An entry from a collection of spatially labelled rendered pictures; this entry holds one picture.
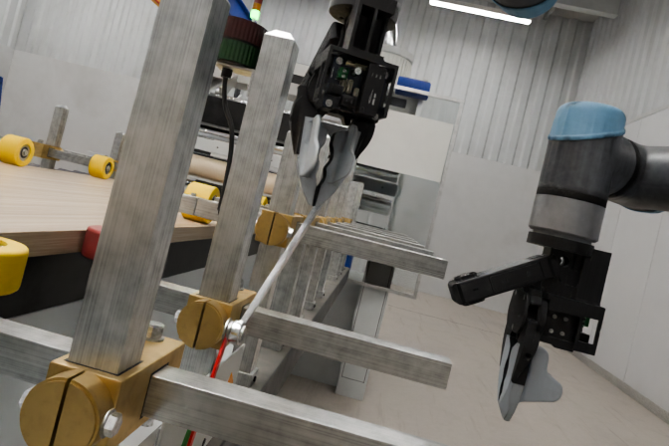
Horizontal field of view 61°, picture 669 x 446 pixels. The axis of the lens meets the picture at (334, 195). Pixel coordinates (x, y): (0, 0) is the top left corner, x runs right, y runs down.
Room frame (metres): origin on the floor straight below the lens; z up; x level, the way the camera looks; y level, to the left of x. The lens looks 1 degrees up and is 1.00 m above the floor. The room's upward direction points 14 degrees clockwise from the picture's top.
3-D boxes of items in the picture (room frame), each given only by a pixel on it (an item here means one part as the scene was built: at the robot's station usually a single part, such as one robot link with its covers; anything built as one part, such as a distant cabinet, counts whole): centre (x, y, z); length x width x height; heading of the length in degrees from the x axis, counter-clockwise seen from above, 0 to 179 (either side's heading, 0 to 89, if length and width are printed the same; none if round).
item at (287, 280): (1.13, 0.05, 0.90); 0.03 x 0.03 x 0.48; 84
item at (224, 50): (0.64, 0.15, 1.14); 0.06 x 0.06 x 0.02
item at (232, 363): (0.60, 0.08, 0.75); 0.26 x 0.01 x 0.10; 174
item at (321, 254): (1.63, 0.00, 0.93); 0.03 x 0.03 x 0.48; 84
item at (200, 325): (0.65, 0.10, 0.85); 0.13 x 0.06 x 0.05; 174
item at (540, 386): (0.62, -0.26, 0.86); 0.06 x 0.03 x 0.09; 84
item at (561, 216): (0.64, -0.26, 1.05); 0.08 x 0.08 x 0.05
